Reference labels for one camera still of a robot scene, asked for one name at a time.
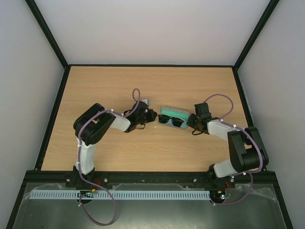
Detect black front mounting rail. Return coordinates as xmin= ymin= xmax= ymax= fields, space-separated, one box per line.
xmin=23 ymin=169 xmax=277 ymax=190

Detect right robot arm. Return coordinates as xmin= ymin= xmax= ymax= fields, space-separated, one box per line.
xmin=187 ymin=103 xmax=269 ymax=187

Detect grey glasses case green inside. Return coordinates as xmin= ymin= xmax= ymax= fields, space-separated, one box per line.
xmin=158 ymin=106 xmax=190 ymax=130

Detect light blue slotted cable duct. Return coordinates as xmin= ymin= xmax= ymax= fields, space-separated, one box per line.
xmin=29 ymin=190 xmax=210 ymax=200

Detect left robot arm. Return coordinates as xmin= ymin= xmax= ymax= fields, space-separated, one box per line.
xmin=73 ymin=101 xmax=157 ymax=175

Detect black round sunglasses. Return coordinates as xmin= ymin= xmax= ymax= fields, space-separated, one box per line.
xmin=158 ymin=114 xmax=184 ymax=127

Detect black aluminium frame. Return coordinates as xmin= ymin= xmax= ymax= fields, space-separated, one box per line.
xmin=7 ymin=0 xmax=293 ymax=229

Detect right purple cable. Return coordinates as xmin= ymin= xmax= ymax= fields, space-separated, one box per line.
xmin=203 ymin=94 xmax=265 ymax=206

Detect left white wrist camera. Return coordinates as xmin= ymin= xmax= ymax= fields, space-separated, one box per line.
xmin=143 ymin=99 xmax=150 ymax=106

